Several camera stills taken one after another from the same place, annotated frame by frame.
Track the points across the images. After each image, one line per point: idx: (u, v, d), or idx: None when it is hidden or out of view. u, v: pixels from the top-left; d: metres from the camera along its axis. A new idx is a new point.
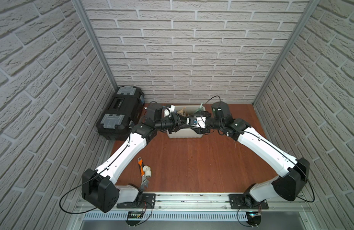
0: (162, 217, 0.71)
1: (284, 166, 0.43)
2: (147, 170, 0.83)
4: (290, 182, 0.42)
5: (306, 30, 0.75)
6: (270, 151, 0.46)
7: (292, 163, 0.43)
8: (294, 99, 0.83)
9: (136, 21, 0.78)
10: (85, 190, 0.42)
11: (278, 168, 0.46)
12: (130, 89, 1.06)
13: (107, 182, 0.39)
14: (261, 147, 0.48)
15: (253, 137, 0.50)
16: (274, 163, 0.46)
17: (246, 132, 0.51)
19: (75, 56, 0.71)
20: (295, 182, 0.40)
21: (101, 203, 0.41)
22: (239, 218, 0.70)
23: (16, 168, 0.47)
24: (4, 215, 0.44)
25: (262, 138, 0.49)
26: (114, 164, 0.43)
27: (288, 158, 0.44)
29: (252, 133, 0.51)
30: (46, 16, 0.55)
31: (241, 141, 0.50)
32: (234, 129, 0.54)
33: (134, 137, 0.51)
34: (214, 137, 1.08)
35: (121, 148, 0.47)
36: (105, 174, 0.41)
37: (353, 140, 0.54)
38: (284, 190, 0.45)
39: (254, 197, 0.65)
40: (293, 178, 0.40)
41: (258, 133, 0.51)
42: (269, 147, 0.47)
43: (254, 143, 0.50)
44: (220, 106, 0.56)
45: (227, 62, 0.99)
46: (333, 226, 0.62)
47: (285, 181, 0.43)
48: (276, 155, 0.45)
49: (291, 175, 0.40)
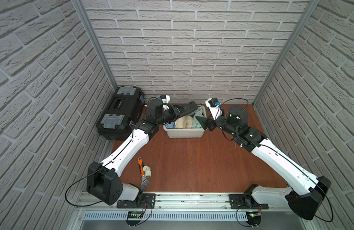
0: (163, 217, 0.71)
1: (306, 186, 0.40)
2: (146, 170, 0.83)
4: (312, 203, 0.39)
5: (307, 30, 0.75)
6: (289, 167, 0.43)
7: (314, 183, 0.40)
8: (294, 99, 0.83)
9: (136, 21, 0.78)
10: (90, 182, 0.43)
11: (298, 187, 0.43)
12: (130, 89, 1.06)
13: (112, 174, 0.40)
14: (279, 163, 0.45)
15: (269, 151, 0.47)
16: (292, 179, 0.43)
17: (263, 145, 0.48)
19: (75, 56, 0.71)
20: (318, 204, 0.38)
21: (107, 195, 0.42)
22: (238, 218, 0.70)
23: (16, 168, 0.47)
24: (4, 215, 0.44)
25: (279, 152, 0.46)
26: (119, 157, 0.44)
27: (308, 177, 0.41)
29: (269, 147, 0.47)
30: (46, 16, 0.55)
31: (255, 153, 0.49)
32: (249, 140, 0.49)
33: (138, 133, 0.52)
34: (214, 137, 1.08)
35: (125, 143, 0.48)
36: (110, 166, 0.42)
37: (353, 140, 0.54)
38: (302, 209, 0.43)
39: (256, 200, 0.65)
40: (316, 200, 0.37)
41: (275, 147, 0.47)
42: (288, 163, 0.44)
43: (271, 158, 0.46)
44: (240, 115, 0.50)
45: (227, 62, 0.99)
46: (333, 226, 0.62)
47: (305, 201, 0.40)
48: (296, 172, 0.42)
49: (314, 197, 0.38)
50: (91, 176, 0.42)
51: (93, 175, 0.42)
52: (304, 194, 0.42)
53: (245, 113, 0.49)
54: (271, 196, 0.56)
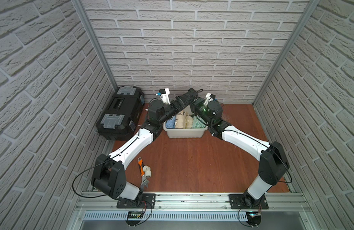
0: (162, 217, 0.71)
1: (258, 149, 0.49)
2: (146, 170, 0.83)
4: (265, 163, 0.47)
5: (306, 30, 0.75)
6: (245, 140, 0.54)
7: (265, 146, 0.49)
8: (294, 100, 0.83)
9: (136, 21, 0.78)
10: (96, 174, 0.44)
11: (255, 154, 0.51)
12: (130, 89, 1.06)
13: (119, 166, 0.42)
14: (240, 140, 0.56)
15: (232, 132, 0.58)
16: (250, 149, 0.53)
17: (227, 130, 0.60)
19: (75, 56, 0.71)
20: (268, 162, 0.45)
21: (111, 187, 0.43)
22: (239, 218, 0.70)
23: (16, 168, 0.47)
24: (4, 215, 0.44)
25: (240, 131, 0.58)
26: (126, 151, 0.47)
27: (261, 143, 0.50)
29: (231, 130, 0.59)
30: (46, 15, 0.55)
31: (224, 138, 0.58)
32: (218, 130, 0.63)
33: (143, 132, 0.55)
34: (214, 137, 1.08)
35: (131, 140, 0.51)
36: (118, 159, 0.44)
37: (353, 140, 0.54)
38: (266, 175, 0.49)
39: (253, 196, 0.65)
40: (266, 159, 0.45)
41: (236, 129, 0.59)
42: (245, 136, 0.55)
43: (234, 137, 0.58)
44: (215, 111, 0.60)
45: (227, 62, 0.99)
46: (332, 226, 0.63)
47: (262, 163, 0.48)
48: (251, 142, 0.52)
49: (265, 156, 0.45)
50: (98, 167, 0.44)
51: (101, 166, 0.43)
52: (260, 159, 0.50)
53: (221, 110, 0.59)
54: (261, 184, 0.57)
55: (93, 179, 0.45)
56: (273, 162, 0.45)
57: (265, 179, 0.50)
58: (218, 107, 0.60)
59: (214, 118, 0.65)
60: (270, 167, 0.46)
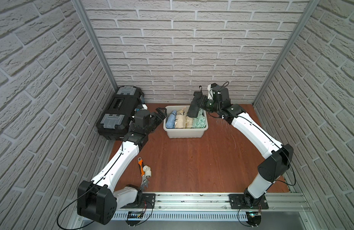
0: (163, 217, 0.71)
1: (268, 148, 0.47)
2: (146, 169, 0.83)
4: (272, 162, 0.45)
5: (306, 30, 0.75)
6: (257, 133, 0.50)
7: (277, 146, 0.47)
8: (294, 99, 0.83)
9: (136, 21, 0.78)
10: (81, 203, 0.40)
11: (263, 151, 0.49)
12: (130, 89, 1.06)
13: (106, 190, 0.39)
14: (252, 132, 0.52)
15: (245, 121, 0.53)
16: (261, 145, 0.50)
17: (240, 117, 0.54)
19: (75, 56, 0.71)
20: (276, 163, 0.44)
21: (100, 214, 0.40)
22: (239, 218, 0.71)
23: (16, 168, 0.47)
24: (4, 216, 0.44)
25: (254, 124, 0.52)
26: (110, 172, 0.43)
27: (274, 142, 0.48)
29: (245, 119, 0.54)
30: (46, 16, 0.55)
31: (234, 123, 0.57)
32: (230, 113, 0.57)
33: (127, 145, 0.52)
34: (214, 137, 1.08)
35: (115, 158, 0.47)
36: (102, 183, 0.41)
37: (353, 140, 0.54)
38: (266, 172, 0.50)
39: (252, 194, 0.65)
40: (274, 159, 0.44)
41: (250, 119, 0.54)
42: (259, 132, 0.50)
43: (245, 127, 0.54)
44: (220, 90, 0.59)
45: (227, 62, 0.99)
46: (332, 226, 0.63)
47: (268, 161, 0.47)
48: (263, 138, 0.49)
49: (274, 157, 0.44)
50: (82, 196, 0.40)
51: (85, 194, 0.39)
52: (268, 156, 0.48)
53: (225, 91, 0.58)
54: (262, 182, 0.57)
55: (79, 209, 0.41)
56: (280, 163, 0.44)
57: (263, 175, 0.52)
58: (224, 89, 0.57)
59: (221, 98, 0.61)
60: (274, 167, 0.45)
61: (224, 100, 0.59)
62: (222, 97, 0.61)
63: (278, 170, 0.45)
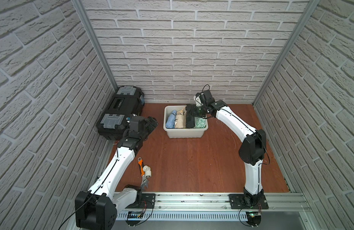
0: (163, 217, 0.71)
1: (244, 133, 0.55)
2: (146, 170, 0.83)
4: (246, 144, 0.54)
5: (306, 29, 0.75)
6: (235, 122, 0.59)
7: (251, 131, 0.54)
8: (294, 100, 0.83)
9: (136, 21, 0.78)
10: (80, 215, 0.39)
11: (240, 136, 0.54)
12: (130, 89, 1.06)
13: (104, 199, 0.38)
14: (231, 121, 0.61)
15: (226, 113, 0.62)
16: (238, 132, 0.59)
17: (222, 109, 0.63)
19: (75, 56, 0.71)
20: (250, 144, 0.52)
21: (101, 223, 0.40)
22: (240, 218, 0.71)
23: (16, 168, 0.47)
24: (4, 216, 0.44)
25: (233, 114, 0.61)
26: (108, 179, 0.43)
27: (249, 128, 0.56)
29: (225, 110, 0.63)
30: (46, 16, 0.55)
31: (218, 116, 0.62)
32: (213, 107, 0.67)
33: (122, 150, 0.52)
34: (214, 137, 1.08)
35: (110, 166, 0.46)
36: (100, 192, 0.40)
37: (353, 140, 0.54)
38: (245, 155, 0.57)
39: (250, 191, 0.66)
40: (248, 141, 0.52)
41: (230, 111, 0.62)
42: (236, 120, 0.59)
43: (226, 118, 0.63)
44: (203, 92, 0.72)
45: (227, 62, 0.99)
46: (332, 226, 0.63)
47: (243, 145, 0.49)
48: (240, 125, 0.57)
49: (248, 139, 0.52)
50: (80, 207, 0.39)
51: (83, 205, 0.38)
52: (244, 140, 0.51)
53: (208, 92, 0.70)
54: (255, 174, 0.60)
55: (78, 221, 0.40)
56: (254, 145, 0.52)
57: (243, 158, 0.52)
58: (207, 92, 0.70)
59: (205, 97, 0.73)
60: (250, 150, 0.53)
61: (208, 98, 0.71)
62: (205, 97, 0.73)
63: (253, 152, 0.53)
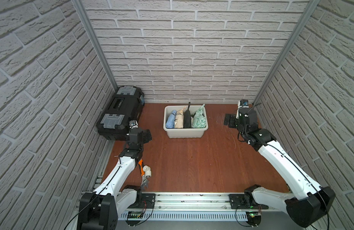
0: (163, 217, 0.71)
1: (304, 189, 0.40)
2: (147, 170, 0.83)
4: (307, 206, 0.39)
5: (307, 30, 0.75)
6: (291, 170, 0.44)
7: (314, 189, 0.40)
8: (294, 100, 0.83)
9: (136, 21, 0.78)
10: (82, 217, 0.40)
11: (296, 190, 0.43)
12: (130, 89, 1.06)
13: (110, 198, 0.40)
14: (283, 165, 0.46)
15: (275, 152, 0.48)
16: (292, 182, 0.44)
17: (270, 145, 0.49)
19: (75, 56, 0.71)
20: (314, 209, 0.37)
21: (103, 226, 0.40)
22: (237, 218, 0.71)
23: (15, 168, 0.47)
24: (4, 216, 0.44)
25: (285, 155, 0.47)
26: (112, 182, 0.46)
27: (310, 182, 0.41)
29: (275, 148, 0.48)
30: (46, 15, 0.55)
31: (262, 151, 0.52)
32: (257, 138, 0.52)
33: (125, 159, 0.55)
34: (214, 137, 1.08)
35: (114, 170, 0.50)
36: (105, 192, 0.42)
37: (353, 140, 0.54)
38: (298, 215, 0.43)
39: (255, 198, 0.65)
40: (311, 204, 0.38)
41: (281, 149, 0.48)
42: (291, 166, 0.44)
43: (275, 158, 0.48)
44: (248, 113, 0.55)
45: (227, 62, 0.99)
46: (332, 226, 0.63)
47: (302, 204, 0.40)
48: (297, 175, 0.43)
49: (310, 201, 0.38)
50: (84, 208, 0.40)
51: (87, 205, 0.40)
52: (302, 198, 0.41)
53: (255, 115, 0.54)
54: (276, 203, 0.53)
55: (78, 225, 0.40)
56: (317, 210, 0.37)
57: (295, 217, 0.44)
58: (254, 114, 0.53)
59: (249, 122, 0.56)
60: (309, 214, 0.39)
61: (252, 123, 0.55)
62: (249, 120, 0.55)
63: (314, 216, 0.38)
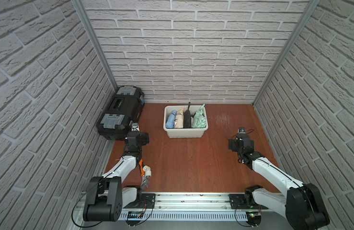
0: (162, 217, 0.71)
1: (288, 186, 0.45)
2: (147, 169, 0.83)
4: (292, 200, 0.43)
5: (306, 30, 0.75)
6: (276, 175, 0.51)
7: (296, 184, 0.45)
8: (294, 100, 0.83)
9: (136, 21, 0.78)
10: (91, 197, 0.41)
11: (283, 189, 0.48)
12: (130, 89, 1.06)
13: (117, 178, 0.43)
14: (269, 171, 0.54)
15: (263, 163, 0.58)
16: (280, 185, 0.49)
17: (259, 159, 0.60)
19: (75, 56, 0.71)
20: (296, 200, 0.41)
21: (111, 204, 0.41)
22: (237, 218, 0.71)
23: (16, 168, 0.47)
24: (4, 216, 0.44)
25: (271, 164, 0.56)
26: (118, 170, 0.48)
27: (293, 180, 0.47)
29: (263, 161, 0.58)
30: (46, 16, 0.55)
31: (254, 166, 0.62)
32: (248, 158, 0.64)
33: (127, 156, 0.59)
34: (214, 137, 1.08)
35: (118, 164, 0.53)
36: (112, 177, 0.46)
37: (353, 140, 0.54)
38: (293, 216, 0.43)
39: (255, 199, 0.65)
40: (293, 195, 0.42)
41: (268, 161, 0.58)
42: (277, 171, 0.52)
43: (264, 168, 0.56)
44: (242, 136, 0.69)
45: (227, 62, 0.99)
46: (333, 227, 0.62)
47: (290, 201, 0.44)
48: (281, 177, 0.49)
49: (293, 193, 0.42)
50: (94, 188, 0.42)
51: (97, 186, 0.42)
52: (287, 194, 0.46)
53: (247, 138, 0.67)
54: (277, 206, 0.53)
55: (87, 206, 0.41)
56: (302, 202, 0.41)
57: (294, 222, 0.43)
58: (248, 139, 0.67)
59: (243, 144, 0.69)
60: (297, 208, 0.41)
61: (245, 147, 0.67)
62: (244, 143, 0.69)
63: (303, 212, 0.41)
